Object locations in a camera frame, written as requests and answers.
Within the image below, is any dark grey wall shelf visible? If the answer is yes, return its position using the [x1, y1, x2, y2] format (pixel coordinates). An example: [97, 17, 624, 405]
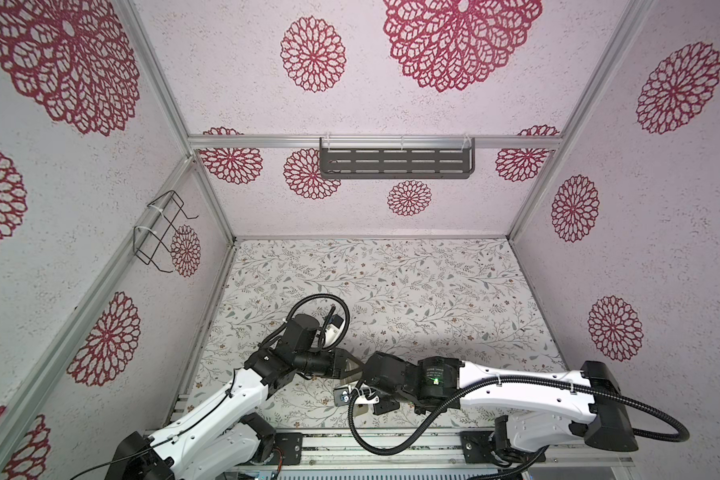
[318, 138, 475, 180]

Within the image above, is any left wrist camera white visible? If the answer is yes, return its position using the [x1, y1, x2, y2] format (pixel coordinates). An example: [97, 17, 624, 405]
[323, 314, 345, 348]

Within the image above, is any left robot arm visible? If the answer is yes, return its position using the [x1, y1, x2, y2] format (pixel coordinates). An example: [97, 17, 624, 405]
[105, 313, 360, 479]

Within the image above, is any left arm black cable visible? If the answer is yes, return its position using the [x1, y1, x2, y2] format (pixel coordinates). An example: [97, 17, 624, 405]
[263, 293, 352, 352]

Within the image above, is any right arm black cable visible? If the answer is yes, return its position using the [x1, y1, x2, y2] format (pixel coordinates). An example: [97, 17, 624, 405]
[347, 374, 691, 480]

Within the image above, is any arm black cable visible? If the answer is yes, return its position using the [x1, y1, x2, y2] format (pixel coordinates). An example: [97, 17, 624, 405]
[347, 374, 691, 480]
[263, 293, 352, 352]

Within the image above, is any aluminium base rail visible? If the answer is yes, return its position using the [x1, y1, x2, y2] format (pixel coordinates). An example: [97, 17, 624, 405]
[277, 428, 641, 479]

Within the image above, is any black wire wall basket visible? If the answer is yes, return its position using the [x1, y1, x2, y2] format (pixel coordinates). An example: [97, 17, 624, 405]
[131, 190, 202, 278]

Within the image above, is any white remote control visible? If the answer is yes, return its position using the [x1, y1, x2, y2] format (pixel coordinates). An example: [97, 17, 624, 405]
[340, 358, 364, 386]

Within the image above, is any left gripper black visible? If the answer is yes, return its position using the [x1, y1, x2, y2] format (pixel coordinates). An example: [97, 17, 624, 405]
[295, 346, 365, 379]

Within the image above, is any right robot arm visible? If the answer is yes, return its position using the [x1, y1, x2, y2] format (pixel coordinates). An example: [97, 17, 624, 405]
[355, 352, 638, 457]

